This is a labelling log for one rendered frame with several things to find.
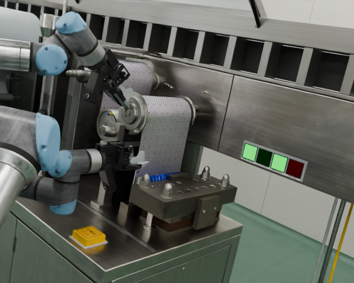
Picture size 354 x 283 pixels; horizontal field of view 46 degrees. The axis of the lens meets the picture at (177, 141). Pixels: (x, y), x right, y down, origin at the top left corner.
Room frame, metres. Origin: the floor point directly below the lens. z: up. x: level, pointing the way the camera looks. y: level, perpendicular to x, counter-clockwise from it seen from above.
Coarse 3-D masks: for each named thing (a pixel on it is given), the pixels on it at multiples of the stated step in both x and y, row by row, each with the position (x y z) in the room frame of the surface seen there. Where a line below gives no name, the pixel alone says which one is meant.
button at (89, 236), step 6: (84, 228) 1.16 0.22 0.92; (90, 228) 1.17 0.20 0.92; (72, 234) 1.13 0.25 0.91; (78, 234) 1.12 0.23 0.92; (84, 234) 1.12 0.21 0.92; (90, 234) 1.13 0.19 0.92; (96, 234) 1.13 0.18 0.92; (102, 234) 1.14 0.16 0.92; (78, 240) 1.11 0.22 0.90; (84, 240) 1.09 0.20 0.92; (90, 240) 1.10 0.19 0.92; (96, 240) 1.12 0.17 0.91; (102, 240) 1.13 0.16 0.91
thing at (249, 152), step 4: (244, 148) 1.48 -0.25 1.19; (248, 148) 1.47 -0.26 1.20; (252, 148) 1.46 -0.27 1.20; (256, 148) 1.45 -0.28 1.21; (244, 152) 1.48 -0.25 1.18; (248, 152) 1.47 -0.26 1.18; (252, 152) 1.46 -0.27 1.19; (244, 156) 1.48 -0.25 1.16; (248, 156) 1.47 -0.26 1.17; (252, 156) 1.46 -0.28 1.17; (252, 160) 1.46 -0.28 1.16
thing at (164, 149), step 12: (144, 132) 1.39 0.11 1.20; (156, 132) 1.43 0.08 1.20; (168, 132) 1.48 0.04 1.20; (180, 132) 1.53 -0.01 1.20; (144, 144) 1.40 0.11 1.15; (156, 144) 1.44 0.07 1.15; (168, 144) 1.49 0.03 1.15; (180, 144) 1.54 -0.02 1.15; (156, 156) 1.45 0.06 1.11; (168, 156) 1.50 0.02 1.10; (180, 156) 1.55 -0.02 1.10; (144, 168) 1.42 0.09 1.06; (156, 168) 1.46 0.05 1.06; (168, 168) 1.51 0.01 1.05
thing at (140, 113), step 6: (138, 102) 1.39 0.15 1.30; (120, 108) 1.45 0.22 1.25; (138, 108) 1.39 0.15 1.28; (120, 114) 1.44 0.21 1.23; (138, 114) 1.39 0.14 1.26; (120, 120) 1.44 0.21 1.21; (138, 120) 1.38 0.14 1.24; (126, 126) 1.42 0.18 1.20; (132, 126) 1.40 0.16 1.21; (138, 126) 1.39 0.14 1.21
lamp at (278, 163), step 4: (276, 156) 1.40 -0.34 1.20; (280, 156) 1.39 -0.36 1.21; (276, 160) 1.40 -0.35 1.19; (280, 160) 1.39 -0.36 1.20; (284, 160) 1.38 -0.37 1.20; (272, 164) 1.41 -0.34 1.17; (276, 164) 1.40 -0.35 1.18; (280, 164) 1.39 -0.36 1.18; (284, 164) 1.38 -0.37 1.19; (276, 168) 1.39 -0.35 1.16; (280, 168) 1.38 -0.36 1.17; (284, 168) 1.38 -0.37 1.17
